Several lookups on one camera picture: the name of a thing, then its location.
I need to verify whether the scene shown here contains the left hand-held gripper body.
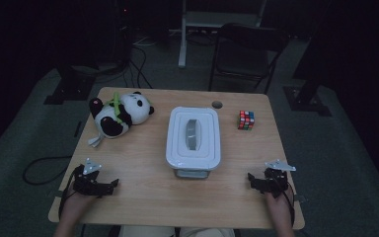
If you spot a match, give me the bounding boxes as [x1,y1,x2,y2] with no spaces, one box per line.
[72,157,114,198]

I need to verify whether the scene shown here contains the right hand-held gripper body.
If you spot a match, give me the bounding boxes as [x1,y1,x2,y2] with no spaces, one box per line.
[253,159,297,199]

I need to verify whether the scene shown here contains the colourful puzzle cube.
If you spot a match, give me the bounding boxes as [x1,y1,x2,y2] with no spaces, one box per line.
[237,110,256,131]

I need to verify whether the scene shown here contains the clear plastic storage box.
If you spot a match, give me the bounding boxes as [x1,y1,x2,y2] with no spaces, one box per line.
[173,167,211,180]

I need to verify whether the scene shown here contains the panda plush toy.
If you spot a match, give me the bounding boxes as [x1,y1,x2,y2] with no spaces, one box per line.
[87,91,156,148]

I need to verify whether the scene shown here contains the white lid with grey handle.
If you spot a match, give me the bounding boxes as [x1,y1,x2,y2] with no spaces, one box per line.
[165,106,222,172]

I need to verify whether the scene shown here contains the person's left hand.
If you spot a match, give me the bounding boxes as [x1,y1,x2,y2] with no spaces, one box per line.
[59,191,97,220]

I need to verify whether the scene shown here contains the person's right hand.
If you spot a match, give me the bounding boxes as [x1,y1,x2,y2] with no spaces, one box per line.
[264,189,295,219]

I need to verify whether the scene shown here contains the black marker pen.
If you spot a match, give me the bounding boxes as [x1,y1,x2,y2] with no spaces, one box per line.
[73,120,83,138]

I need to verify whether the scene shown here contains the black stand base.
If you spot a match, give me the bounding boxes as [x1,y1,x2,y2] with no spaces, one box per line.
[282,33,333,118]
[43,63,97,106]

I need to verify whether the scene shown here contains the black folding chair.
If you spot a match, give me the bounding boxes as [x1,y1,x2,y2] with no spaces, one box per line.
[208,22,291,95]

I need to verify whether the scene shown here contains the dark computer tower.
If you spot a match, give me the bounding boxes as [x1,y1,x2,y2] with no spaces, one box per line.
[114,0,134,68]

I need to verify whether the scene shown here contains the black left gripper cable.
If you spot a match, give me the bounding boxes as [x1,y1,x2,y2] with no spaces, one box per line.
[57,164,84,220]

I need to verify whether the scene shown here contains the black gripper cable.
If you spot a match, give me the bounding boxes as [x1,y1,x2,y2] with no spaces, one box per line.
[57,164,84,220]
[275,179,296,228]

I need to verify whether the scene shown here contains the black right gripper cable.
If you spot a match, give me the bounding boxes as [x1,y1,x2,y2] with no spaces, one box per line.
[275,179,296,228]

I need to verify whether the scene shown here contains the black looped floor cable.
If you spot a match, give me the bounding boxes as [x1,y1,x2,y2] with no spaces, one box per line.
[22,155,73,186]

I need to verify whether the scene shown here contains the black floor cables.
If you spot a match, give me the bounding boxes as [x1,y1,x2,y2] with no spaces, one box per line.
[122,43,154,89]

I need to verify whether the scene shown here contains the white metal stand frame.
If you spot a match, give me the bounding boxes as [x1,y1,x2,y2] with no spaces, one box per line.
[177,0,267,69]

